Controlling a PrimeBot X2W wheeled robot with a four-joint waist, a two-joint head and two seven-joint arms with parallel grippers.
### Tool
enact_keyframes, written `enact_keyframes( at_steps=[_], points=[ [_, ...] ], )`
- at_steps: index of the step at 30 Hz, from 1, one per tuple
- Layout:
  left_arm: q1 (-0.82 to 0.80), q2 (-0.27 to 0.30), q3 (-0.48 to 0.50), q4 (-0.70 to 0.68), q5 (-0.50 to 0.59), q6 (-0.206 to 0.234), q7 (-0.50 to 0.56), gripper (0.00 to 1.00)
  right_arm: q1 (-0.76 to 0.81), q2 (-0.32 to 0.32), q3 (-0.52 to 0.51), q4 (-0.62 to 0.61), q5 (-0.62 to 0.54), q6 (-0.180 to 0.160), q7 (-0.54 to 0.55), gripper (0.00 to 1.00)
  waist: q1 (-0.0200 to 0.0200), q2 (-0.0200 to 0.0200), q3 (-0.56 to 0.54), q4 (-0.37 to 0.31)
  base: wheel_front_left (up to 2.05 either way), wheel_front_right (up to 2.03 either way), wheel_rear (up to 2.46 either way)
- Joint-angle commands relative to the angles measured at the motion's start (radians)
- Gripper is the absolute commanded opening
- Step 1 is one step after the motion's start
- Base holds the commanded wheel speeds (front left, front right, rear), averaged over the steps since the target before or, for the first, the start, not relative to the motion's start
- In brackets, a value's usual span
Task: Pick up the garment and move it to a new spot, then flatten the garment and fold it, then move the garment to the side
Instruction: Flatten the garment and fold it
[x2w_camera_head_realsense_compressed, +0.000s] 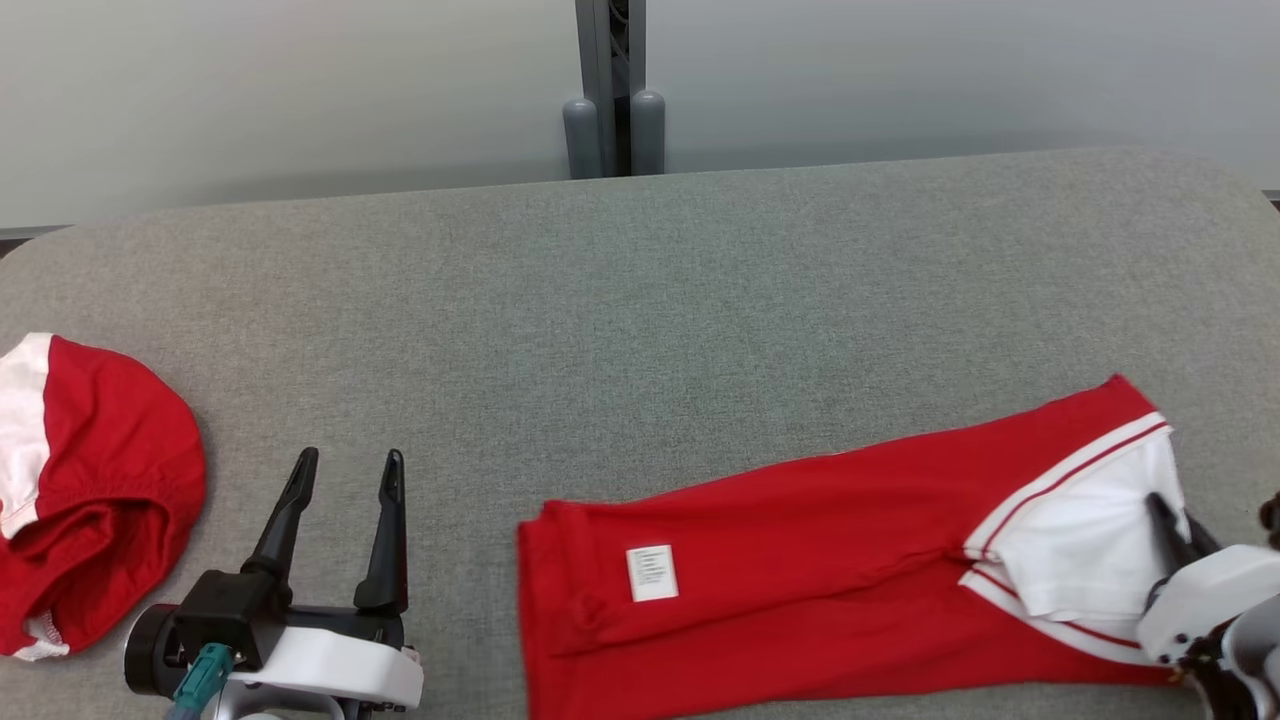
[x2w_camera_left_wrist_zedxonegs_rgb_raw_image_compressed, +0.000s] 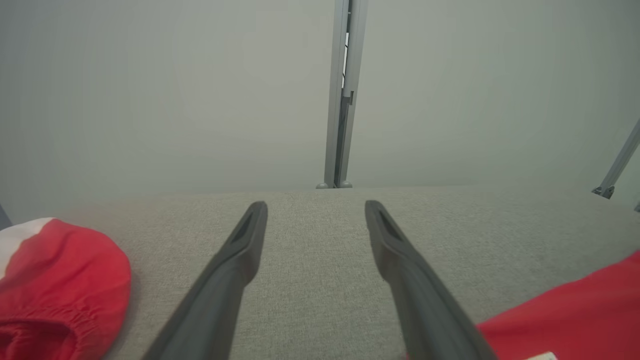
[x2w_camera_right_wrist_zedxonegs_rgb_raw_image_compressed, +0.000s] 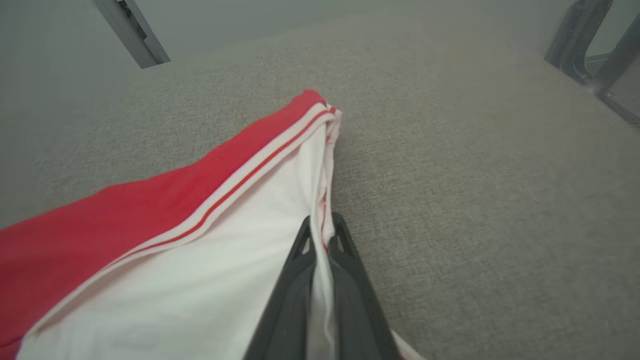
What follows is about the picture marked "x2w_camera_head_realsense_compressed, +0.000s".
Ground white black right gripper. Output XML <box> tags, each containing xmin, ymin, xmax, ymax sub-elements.
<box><xmin>1136</xmin><ymin>492</ymin><xmax>1280</xmax><ymax>665</ymax></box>

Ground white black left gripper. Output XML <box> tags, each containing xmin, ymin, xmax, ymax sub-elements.
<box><xmin>228</xmin><ymin>446</ymin><xmax>425</xmax><ymax>713</ymax></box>

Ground red shorts white stripes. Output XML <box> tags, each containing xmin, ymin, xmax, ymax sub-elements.
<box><xmin>0</xmin><ymin>332</ymin><xmax>208</xmax><ymax>663</ymax></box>

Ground red jersey white sleeves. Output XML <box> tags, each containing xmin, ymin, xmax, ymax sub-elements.
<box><xmin>517</xmin><ymin>373</ymin><xmax>1196</xmax><ymax>720</ymax></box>

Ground left black cable teal connector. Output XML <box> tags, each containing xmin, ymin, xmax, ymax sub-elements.
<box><xmin>168</xmin><ymin>643</ymin><xmax>233</xmax><ymax>720</ymax></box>

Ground grey cylindrical post foot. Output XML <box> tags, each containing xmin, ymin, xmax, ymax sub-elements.
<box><xmin>630</xmin><ymin>90</ymin><xmax>667</xmax><ymax>176</ymax></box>
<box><xmin>562</xmin><ymin>97</ymin><xmax>601</xmax><ymax>181</ymax></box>

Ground grey partition post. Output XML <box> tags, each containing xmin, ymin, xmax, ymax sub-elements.
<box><xmin>575</xmin><ymin>0</ymin><xmax>647</xmax><ymax>176</ymax></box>

